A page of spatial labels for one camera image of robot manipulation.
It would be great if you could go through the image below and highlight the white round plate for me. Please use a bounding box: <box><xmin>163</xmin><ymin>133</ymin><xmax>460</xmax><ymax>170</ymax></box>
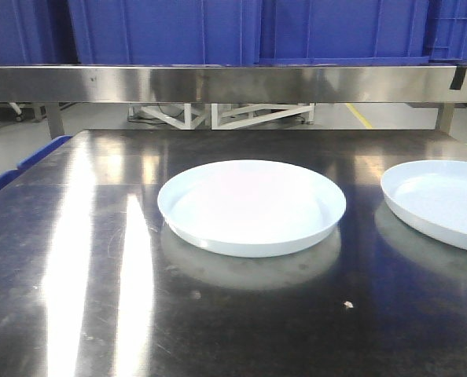
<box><xmin>381</xmin><ymin>160</ymin><xmax>467</xmax><ymax>250</ymax></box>
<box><xmin>157</xmin><ymin>159</ymin><xmax>347</xmax><ymax>258</ymax></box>

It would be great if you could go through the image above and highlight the right blue plastic bin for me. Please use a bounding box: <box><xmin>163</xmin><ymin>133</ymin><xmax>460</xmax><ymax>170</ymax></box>
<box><xmin>259</xmin><ymin>0</ymin><xmax>467</xmax><ymax>66</ymax></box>

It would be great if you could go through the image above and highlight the blue plastic bin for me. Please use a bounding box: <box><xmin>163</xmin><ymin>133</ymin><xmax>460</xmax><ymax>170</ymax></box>
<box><xmin>68</xmin><ymin>1</ymin><xmax>262</xmax><ymax>66</ymax></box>
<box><xmin>0</xmin><ymin>0</ymin><xmax>78</xmax><ymax>66</ymax></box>
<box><xmin>259</xmin><ymin>0</ymin><xmax>467</xmax><ymax>66</ymax></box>

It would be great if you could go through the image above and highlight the middle blue plastic bin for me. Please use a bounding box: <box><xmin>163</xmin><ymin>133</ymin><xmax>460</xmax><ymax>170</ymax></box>
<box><xmin>68</xmin><ymin>1</ymin><xmax>262</xmax><ymax>66</ymax></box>

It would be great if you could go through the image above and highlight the blue bin beside table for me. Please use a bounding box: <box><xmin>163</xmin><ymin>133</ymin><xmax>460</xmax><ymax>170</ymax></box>
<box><xmin>0</xmin><ymin>135</ymin><xmax>72</xmax><ymax>191</ymax></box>

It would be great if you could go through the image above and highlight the black tape strip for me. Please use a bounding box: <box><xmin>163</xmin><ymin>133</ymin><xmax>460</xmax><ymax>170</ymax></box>
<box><xmin>449</xmin><ymin>65</ymin><xmax>467</xmax><ymax>90</ymax></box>

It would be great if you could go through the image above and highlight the left blue plastic bin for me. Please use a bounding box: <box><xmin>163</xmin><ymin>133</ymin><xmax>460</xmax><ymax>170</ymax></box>
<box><xmin>0</xmin><ymin>0</ymin><xmax>78</xmax><ymax>66</ymax></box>

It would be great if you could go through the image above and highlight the white metal frame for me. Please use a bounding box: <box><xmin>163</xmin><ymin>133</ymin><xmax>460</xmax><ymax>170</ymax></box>
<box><xmin>127</xmin><ymin>103</ymin><xmax>315</xmax><ymax>130</ymax></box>

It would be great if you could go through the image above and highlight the left steel shelf post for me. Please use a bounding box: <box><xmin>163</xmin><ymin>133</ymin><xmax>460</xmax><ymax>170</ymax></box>
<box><xmin>45</xmin><ymin>103</ymin><xmax>64</xmax><ymax>139</ymax></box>

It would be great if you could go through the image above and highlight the steel shelf post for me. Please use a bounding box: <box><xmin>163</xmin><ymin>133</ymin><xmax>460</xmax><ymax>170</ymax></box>
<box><xmin>45</xmin><ymin>103</ymin><xmax>64</xmax><ymax>139</ymax></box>
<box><xmin>435</xmin><ymin>103</ymin><xmax>455</xmax><ymax>134</ymax></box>

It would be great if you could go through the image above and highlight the right steel shelf post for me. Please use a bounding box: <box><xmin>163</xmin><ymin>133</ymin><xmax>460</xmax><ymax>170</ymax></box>
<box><xmin>435</xmin><ymin>103</ymin><xmax>455</xmax><ymax>134</ymax></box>

